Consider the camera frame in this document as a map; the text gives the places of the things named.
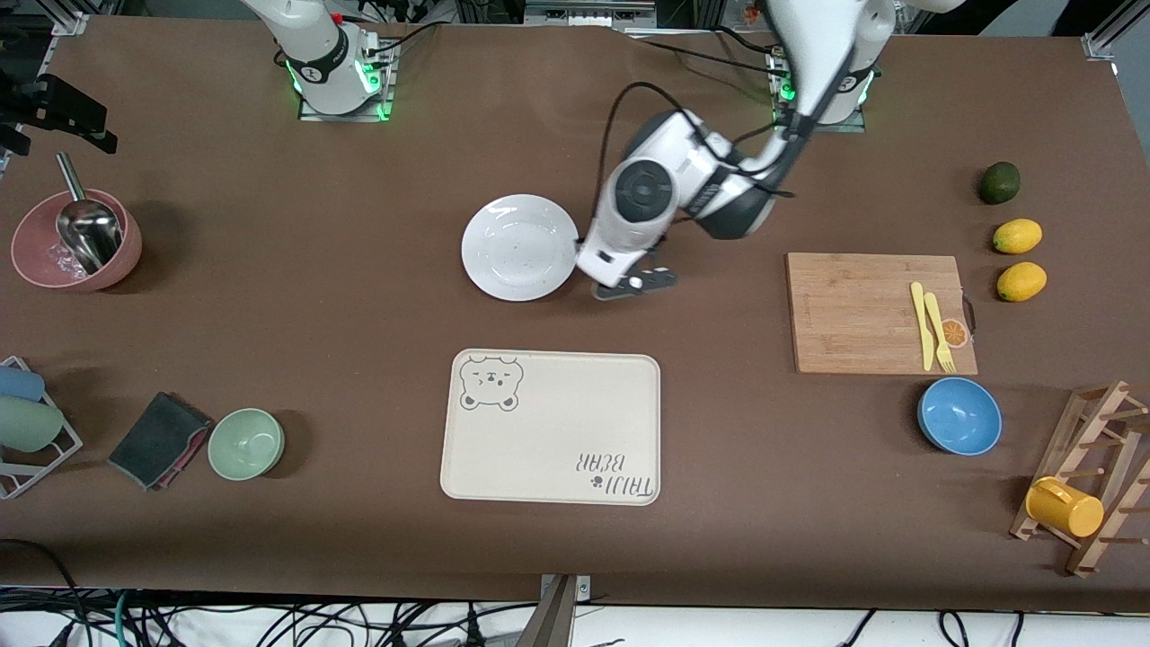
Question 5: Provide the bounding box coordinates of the white round plate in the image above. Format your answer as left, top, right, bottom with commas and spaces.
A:
461, 194, 580, 302

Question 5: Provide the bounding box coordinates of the pink bowl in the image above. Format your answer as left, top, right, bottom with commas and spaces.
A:
11, 188, 144, 292

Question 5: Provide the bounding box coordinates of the metal scoop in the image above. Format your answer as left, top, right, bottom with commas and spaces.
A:
56, 152, 124, 275

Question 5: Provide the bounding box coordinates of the cream bear print tray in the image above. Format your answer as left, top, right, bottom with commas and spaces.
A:
439, 349, 662, 507

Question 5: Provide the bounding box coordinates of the wooden cutting board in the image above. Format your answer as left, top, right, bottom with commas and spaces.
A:
785, 253, 979, 376

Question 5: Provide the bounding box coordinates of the blue cup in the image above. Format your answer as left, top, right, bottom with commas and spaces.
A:
0, 365, 46, 403

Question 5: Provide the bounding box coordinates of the yellow plastic knife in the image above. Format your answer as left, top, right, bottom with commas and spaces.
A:
910, 281, 936, 372

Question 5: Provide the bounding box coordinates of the grey equipment box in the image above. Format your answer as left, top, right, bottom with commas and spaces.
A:
524, 0, 659, 28

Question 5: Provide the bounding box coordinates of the yellow plastic fork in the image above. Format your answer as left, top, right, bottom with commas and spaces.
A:
924, 292, 957, 374

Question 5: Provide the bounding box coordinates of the sage green cup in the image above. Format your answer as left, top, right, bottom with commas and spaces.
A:
0, 395, 66, 453

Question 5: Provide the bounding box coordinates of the blue bowl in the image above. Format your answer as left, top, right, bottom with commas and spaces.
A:
916, 377, 1004, 456

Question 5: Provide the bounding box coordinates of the dark grey folded cloth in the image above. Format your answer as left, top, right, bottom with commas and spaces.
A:
108, 391, 215, 492

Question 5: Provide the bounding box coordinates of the dark green round fruit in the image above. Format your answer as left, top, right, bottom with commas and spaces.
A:
978, 161, 1022, 206

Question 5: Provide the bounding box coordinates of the yellow lemon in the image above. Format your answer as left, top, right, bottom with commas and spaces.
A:
992, 218, 1044, 255
995, 261, 1048, 303

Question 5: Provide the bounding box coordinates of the light green bowl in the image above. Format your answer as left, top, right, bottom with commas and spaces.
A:
208, 408, 286, 482

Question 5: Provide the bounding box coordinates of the wooden peg cup rack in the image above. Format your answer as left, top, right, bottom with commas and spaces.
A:
1008, 379, 1150, 578

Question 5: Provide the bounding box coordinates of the yellow mug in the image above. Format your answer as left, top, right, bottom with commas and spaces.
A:
1025, 476, 1105, 539

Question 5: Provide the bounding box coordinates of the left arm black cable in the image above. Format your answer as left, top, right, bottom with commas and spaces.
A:
597, 81, 720, 239

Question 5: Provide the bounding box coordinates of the black table cable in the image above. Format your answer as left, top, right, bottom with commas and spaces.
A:
629, 36, 783, 77
364, 22, 443, 68

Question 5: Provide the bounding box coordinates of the white wire cup rack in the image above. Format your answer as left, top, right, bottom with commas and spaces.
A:
0, 356, 84, 501

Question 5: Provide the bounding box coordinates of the metal table clamp bracket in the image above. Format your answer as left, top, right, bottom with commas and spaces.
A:
530, 573, 592, 647

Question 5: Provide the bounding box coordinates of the tangled black cable bundle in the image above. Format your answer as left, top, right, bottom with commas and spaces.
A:
0, 539, 540, 647

